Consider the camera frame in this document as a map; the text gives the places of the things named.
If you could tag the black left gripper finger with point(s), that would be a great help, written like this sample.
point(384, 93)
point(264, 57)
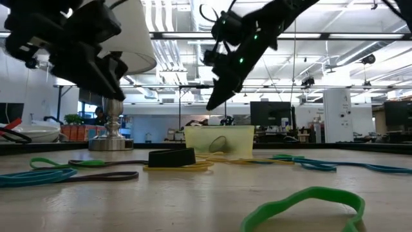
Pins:
point(83, 71)
point(119, 69)

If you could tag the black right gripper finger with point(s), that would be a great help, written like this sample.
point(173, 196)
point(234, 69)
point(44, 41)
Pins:
point(225, 90)

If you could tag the small wide black rubber band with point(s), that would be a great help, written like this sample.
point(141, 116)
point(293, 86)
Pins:
point(172, 158)
point(210, 146)

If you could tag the bright green rubber band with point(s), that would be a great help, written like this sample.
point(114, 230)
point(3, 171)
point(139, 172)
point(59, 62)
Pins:
point(322, 191)
point(93, 163)

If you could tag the teal rubber band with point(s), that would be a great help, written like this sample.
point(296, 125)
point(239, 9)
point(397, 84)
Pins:
point(32, 178)
point(322, 167)

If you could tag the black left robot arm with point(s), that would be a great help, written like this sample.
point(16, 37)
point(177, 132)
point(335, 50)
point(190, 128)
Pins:
point(38, 8)

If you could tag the yellow translucent plastic bin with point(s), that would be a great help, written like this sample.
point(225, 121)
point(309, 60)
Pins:
point(238, 138)

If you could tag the white shade silver table lamp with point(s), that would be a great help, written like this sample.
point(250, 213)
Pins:
point(138, 38)

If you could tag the small potted green plant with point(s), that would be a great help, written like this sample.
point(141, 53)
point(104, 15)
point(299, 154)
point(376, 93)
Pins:
point(73, 119)

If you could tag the row of orange boxes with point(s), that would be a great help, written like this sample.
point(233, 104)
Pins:
point(77, 132)

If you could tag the white bowl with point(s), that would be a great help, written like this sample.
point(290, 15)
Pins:
point(42, 133)

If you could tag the black overhead light bar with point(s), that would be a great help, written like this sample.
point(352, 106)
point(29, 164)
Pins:
point(322, 36)

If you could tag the red strip object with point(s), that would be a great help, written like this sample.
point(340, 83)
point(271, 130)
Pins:
point(13, 124)

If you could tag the white pillar cabinet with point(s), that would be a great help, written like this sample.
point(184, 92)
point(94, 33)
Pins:
point(338, 112)

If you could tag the large dark screen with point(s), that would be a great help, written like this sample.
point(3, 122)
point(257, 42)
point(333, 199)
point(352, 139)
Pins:
point(399, 119)

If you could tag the black hanging camera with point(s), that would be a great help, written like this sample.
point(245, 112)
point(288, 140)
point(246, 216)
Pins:
point(31, 62)
point(308, 81)
point(368, 59)

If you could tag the black metal stand frame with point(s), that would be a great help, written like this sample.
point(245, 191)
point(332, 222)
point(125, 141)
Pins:
point(193, 86)

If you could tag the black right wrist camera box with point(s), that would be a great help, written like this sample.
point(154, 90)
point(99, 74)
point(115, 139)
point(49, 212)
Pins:
point(225, 29)

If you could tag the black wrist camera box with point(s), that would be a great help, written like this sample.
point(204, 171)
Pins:
point(225, 29)
point(96, 22)

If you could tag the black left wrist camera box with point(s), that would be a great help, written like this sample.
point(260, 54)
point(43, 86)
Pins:
point(96, 22)

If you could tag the silver ventilation duct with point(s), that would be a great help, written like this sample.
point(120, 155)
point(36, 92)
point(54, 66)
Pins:
point(195, 19)

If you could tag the black aluminium table frame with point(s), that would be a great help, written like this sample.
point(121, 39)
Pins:
point(322, 146)

